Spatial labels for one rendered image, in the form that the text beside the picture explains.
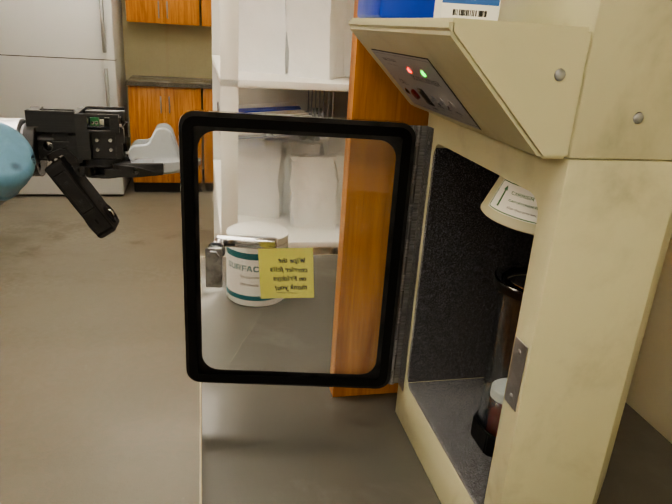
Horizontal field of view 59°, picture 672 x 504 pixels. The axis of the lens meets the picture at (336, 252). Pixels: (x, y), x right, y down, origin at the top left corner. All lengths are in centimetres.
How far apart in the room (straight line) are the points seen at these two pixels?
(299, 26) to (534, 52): 130
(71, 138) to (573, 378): 65
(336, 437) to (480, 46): 61
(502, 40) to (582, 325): 27
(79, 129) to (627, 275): 63
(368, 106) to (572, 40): 39
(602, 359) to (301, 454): 44
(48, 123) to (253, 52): 110
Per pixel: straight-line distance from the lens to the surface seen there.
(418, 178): 82
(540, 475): 68
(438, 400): 88
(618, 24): 53
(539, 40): 49
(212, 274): 83
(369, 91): 83
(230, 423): 93
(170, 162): 82
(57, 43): 542
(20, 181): 69
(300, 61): 176
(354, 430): 93
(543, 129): 50
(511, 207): 64
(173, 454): 238
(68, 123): 83
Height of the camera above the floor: 150
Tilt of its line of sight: 21 degrees down
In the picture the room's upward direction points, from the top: 4 degrees clockwise
